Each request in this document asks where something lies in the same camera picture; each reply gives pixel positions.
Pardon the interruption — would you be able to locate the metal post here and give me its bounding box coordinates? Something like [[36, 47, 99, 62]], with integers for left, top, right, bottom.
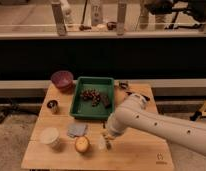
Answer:
[[116, 0, 127, 35], [51, 0, 67, 36]]

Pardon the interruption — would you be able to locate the person in background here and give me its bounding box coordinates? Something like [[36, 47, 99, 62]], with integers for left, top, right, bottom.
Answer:
[[139, 0, 170, 31]]

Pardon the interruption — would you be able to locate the green plastic tray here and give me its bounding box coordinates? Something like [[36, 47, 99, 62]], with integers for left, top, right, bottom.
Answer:
[[70, 77, 115, 120]]

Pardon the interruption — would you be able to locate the left metal post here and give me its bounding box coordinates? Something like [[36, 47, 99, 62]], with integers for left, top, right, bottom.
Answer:
[[51, 0, 67, 36]]

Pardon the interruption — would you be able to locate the bunch of dark grapes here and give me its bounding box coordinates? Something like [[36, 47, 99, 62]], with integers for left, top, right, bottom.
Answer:
[[80, 89, 101, 107]]

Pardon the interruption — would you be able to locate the purple bowl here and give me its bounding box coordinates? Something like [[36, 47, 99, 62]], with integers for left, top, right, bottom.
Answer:
[[51, 70, 74, 92]]

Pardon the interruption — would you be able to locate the right metal post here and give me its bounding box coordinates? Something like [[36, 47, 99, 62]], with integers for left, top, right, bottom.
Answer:
[[116, 0, 127, 35]]

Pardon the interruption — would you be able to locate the metal fork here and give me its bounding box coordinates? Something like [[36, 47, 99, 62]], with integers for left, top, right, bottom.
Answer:
[[102, 120, 113, 151]]

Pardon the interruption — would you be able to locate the black handled knife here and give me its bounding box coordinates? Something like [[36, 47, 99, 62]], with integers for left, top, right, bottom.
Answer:
[[126, 91, 150, 101]]

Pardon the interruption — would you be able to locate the white plastic cup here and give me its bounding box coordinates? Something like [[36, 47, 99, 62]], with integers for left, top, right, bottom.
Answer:
[[39, 127, 60, 150]]

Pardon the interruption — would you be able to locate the grey blue cloth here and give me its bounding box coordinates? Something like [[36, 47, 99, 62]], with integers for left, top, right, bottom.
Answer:
[[67, 123, 88, 138]]

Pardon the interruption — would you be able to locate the dark brown block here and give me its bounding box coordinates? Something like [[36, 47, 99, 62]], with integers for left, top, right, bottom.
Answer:
[[101, 93, 111, 108]]

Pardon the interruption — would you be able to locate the black machine base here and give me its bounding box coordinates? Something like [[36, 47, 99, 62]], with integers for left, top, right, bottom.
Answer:
[[144, 0, 206, 29]]

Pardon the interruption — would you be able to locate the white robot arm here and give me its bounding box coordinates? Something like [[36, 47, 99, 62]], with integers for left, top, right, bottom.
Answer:
[[106, 93, 206, 156]]

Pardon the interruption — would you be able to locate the small dark tin can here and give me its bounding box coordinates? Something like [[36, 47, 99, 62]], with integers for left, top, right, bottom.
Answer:
[[47, 100, 59, 114]]

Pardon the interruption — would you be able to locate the dark ring object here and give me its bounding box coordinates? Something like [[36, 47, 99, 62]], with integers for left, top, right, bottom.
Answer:
[[119, 81, 129, 89]]

